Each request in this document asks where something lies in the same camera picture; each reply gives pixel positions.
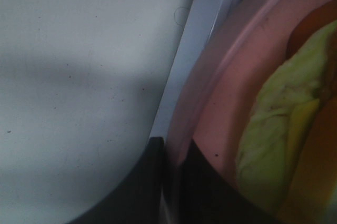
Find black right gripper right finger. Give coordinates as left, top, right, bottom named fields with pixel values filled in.
left=181, top=141, right=280, bottom=224

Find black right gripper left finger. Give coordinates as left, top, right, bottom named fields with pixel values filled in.
left=71, top=137, right=164, bottom=223

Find sandwich with lettuce and cheese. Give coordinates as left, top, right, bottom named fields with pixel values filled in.
left=236, top=0, right=336, bottom=214

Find pink round plate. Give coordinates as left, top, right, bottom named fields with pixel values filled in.
left=168, top=0, right=337, bottom=177

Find white microwave oven body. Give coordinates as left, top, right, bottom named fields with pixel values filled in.
left=150, top=0, right=241, bottom=138

